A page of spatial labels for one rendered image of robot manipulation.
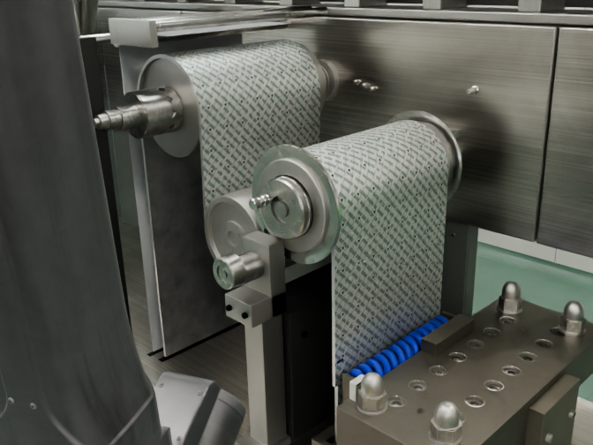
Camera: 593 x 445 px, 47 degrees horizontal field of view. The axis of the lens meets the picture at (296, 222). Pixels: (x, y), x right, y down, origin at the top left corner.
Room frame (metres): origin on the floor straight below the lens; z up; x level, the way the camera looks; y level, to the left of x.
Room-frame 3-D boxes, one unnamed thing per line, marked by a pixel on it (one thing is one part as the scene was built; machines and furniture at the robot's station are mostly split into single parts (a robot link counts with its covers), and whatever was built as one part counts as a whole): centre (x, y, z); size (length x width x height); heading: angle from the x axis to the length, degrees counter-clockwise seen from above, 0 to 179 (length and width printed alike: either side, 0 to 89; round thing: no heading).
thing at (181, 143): (1.05, 0.09, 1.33); 0.25 x 0.14 x 0.14; 135
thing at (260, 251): (0.77, 0.06, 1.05); 0.06 x 0.05 x 0.31; 135
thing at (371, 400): (0.68, -0.08, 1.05); 0.04 x 0.04 x 0.04
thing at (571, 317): (0.84, -0.38, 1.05); 0.04 x 0.04 x 0.04
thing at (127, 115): (0.89, 0.24, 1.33); 0.06 x 0.03 x 0.03; 135
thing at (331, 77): (1.16, -0.03, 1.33); 0.07 x 0.07 x 0.07; 45
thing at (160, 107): (0.94, 0.20, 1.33); 0.06 x 0.06 x 0.06; 45
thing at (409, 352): (0.80, -0.14, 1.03); 0.21 x 0.04 x 0.03; 135
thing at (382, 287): (0.82, -0.13, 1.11); 0.23 x 0.01 x 0.18; 135
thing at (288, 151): (0.77, 0.00, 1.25); 0.15 x 0.01 x 0.15; 45
